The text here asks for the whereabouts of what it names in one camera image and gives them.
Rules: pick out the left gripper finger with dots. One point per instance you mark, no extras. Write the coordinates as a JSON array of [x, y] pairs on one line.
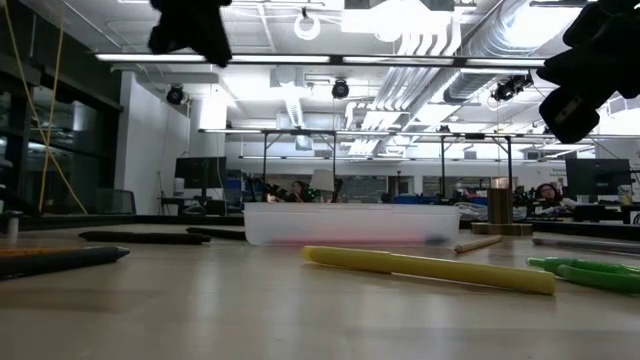
[[159, 41], [217, 50]]

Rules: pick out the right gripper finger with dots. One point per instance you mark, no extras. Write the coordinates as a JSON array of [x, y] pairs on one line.
[[570, 117], [590, 70]]

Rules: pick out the grey pen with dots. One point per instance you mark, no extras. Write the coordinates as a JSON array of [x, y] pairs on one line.
[[585, 245]]

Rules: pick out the wooden pencil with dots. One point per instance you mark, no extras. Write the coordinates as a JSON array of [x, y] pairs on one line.
[[477, 244]]

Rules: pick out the black pen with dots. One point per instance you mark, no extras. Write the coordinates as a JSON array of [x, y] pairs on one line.
[[60, 261], [145, 238], [215, 233]]

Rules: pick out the clear box with orange lid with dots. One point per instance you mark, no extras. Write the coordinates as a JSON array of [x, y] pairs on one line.
[[350, 220]]

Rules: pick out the black ceiling spotlight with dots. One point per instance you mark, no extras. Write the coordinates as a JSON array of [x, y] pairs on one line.
[[340, 90], [175, 95], [510, 89]]

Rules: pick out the overhead light bar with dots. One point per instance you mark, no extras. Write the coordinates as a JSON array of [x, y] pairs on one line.
[[280, 59]]

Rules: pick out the black computer monitor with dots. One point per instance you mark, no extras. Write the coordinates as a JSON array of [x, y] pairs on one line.
[[200, 172], [597, 177]]

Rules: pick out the person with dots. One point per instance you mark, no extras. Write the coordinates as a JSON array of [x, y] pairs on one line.
[[300, 190], [549, 194]]

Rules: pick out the green pen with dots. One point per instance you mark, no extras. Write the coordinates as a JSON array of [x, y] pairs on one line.
[[600, 280]]

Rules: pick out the mesh office chair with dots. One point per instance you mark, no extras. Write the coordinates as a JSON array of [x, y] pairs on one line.
[[115, 202]]

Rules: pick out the white lampshade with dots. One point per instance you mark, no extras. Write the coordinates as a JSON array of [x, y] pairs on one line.
[[322, 181]]

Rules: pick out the yellow highlighter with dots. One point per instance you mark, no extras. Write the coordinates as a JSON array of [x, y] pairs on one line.
[[430, 270]]

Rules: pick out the orange pencil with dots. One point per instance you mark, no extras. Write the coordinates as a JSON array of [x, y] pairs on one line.
[[35, 251]]

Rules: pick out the silver ventilation duct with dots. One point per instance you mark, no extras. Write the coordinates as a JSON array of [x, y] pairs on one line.
[[480, 80]]

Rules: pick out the black background rig frame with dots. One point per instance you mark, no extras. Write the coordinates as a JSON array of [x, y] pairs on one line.
[[442, 165]]

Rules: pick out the small white post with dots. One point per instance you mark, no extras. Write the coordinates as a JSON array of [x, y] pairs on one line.
[[13, 225]]

